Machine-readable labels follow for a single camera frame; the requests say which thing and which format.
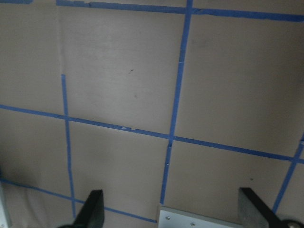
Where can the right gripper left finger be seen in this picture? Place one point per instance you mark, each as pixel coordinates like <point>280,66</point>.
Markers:
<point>92,213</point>

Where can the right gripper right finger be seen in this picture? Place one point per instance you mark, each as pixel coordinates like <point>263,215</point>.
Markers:
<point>254,213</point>

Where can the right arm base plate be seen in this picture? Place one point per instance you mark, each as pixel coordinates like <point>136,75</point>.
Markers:
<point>174,218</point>

